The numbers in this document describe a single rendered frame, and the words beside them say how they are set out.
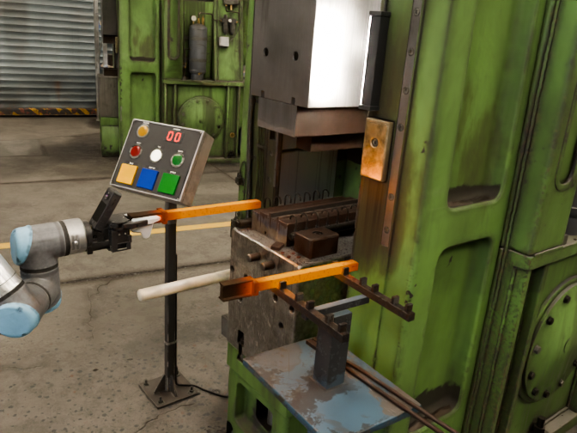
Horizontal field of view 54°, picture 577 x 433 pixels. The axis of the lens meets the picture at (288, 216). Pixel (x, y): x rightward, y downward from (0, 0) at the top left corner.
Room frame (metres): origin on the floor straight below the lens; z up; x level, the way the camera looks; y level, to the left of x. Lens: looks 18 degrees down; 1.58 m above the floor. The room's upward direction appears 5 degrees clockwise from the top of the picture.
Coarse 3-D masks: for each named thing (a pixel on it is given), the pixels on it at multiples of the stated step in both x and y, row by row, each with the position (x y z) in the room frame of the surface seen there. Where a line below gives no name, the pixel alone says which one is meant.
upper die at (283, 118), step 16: (272, 112) 1.78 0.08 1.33; (288, 112) 1.72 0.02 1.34; (304, 112) 1.71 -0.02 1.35; (320, 112) 1.75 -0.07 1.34; (336, 112) 1.79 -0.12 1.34; (352, 112) 1.83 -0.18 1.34; (272, 128) 1.78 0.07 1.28; (288, 128) 1.71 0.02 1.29; (304, 128) 1.71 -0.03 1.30; (320, 128) 1.75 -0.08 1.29; (336, 128) 1.79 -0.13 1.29; (352, 128) 1.84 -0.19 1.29
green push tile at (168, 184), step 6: (162, 174) 2.01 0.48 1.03; (168, 174) 2.00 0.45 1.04; (174, 174) 2.00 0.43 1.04; (162, 180) 2.00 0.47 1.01; (168, 180) 1.99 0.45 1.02; (174, 180) 1.98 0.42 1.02; (162, 186) 1.99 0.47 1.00; (168, 186) 1.98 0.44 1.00; (174, 186) 1.97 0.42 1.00; (162, 192) 1.98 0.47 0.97; (168, 192) 1.96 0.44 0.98; (174, 192) 1.96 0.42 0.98
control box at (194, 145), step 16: (160, 128) 2.14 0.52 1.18; (176, 128) 2.11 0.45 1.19; (128, 144) 2.15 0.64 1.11; (144, 144) 2.12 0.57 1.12; (160, 144) 2.10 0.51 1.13; (176, 144) 2.07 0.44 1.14; (192, 144) 2.05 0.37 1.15; (208, 144) 2.09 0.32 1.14; (128, 160) 2.11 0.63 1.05; (144, 160) 2.09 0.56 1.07; (160, 160) 2.06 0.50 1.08; (192, 160) 2.01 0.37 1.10; (112, 176) 2.10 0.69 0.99; (160, 176) 2.02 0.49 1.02; (192, 176) 2.00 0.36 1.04; (144, 192) 2.01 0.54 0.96; (160, 192) 1.99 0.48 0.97; (176, 192) 1.96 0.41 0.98; (192, 192) 2.01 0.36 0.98
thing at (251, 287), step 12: (336, 264) 1.45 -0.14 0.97; (348, 264) 1.45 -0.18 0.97; (276, 276) 1.34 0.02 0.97; (288, 276) 1.34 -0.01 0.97; (300, 276) 1.36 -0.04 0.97; (312, 276) 1.38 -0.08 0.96; (324, 276) 1.40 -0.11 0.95; (228, 288) 1.25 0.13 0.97; (240, 288) 1.27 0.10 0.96; (252, 288) 1.28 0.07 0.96; (264, 288) 1.30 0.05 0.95; (228, 300) 1.24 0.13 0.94
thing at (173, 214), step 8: (248, 200) 1.69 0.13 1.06; (256, 200) 1.70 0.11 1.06; (160, 208) 1.51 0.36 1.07; (184, 208) 1.55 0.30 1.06; (192, 208) 1.56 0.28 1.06; (200, 208) 1.57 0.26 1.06; (208, 208) 1.57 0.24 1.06; (216, 208) 1.59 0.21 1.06; (224, 208) 1.61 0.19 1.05; (232, 208) 1.63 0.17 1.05; (240, 208) 1.65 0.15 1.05; (248, 208) 1.66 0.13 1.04; (256, 208) 1.68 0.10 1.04; (136, 216) 1.44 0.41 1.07; (168, 216) 1.50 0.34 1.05; (176, 216) 1.51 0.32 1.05; (184, 216) 1.53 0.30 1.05; (192, 216) 1.54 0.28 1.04
